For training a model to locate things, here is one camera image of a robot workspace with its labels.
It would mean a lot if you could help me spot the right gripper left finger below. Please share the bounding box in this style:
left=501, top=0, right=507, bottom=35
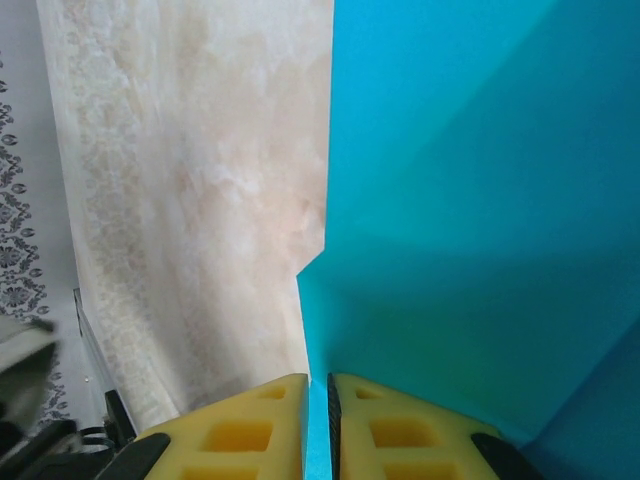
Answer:
left=102, top=373, right=307, bottom=480

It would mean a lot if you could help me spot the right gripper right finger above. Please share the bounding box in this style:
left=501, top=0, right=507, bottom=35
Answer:
left=327, top=373, right=546, bottom=480

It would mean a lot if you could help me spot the blue square paper sheet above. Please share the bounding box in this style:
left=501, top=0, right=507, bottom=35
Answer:
left=297, top=0, right=640, bottom=480

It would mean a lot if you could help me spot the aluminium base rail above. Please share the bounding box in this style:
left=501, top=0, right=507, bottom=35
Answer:
left=73, top=287, right=132, bottom=416

